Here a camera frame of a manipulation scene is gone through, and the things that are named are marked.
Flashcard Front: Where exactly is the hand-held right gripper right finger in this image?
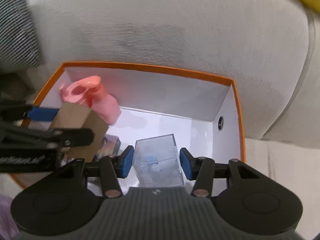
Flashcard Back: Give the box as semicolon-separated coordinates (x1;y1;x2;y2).
179;147;269;198

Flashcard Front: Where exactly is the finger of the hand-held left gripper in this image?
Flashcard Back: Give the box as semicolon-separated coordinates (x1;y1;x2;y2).
0;126;95;151
0;97;61;122

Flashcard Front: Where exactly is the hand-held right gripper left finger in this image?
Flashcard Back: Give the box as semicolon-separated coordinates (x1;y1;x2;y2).
51;145;135;199

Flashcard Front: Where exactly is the brown cardboard cube box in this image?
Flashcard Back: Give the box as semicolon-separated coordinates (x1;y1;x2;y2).
49;102;109;163

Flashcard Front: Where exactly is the dark picture-print box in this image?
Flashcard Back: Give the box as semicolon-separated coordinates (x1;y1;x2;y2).
93;134;121;163

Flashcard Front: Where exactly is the clear plastic box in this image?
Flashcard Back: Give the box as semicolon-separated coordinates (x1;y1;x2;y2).
132;133;185;188

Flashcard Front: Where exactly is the pink pump bottle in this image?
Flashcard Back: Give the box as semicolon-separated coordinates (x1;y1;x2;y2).
76;75;121;125

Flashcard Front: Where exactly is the orange cardboard box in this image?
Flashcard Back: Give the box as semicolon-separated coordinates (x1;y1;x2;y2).
9;61;247;191

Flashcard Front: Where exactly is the purple fuzzy blanket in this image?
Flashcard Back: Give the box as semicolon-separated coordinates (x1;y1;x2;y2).
0;194;18;240

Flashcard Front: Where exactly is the black white houndstooth pillow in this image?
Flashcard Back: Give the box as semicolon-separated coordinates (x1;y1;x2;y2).
0;0;43;73

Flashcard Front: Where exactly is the beige sofa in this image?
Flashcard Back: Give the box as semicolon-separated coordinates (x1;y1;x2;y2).
0;0;320;240

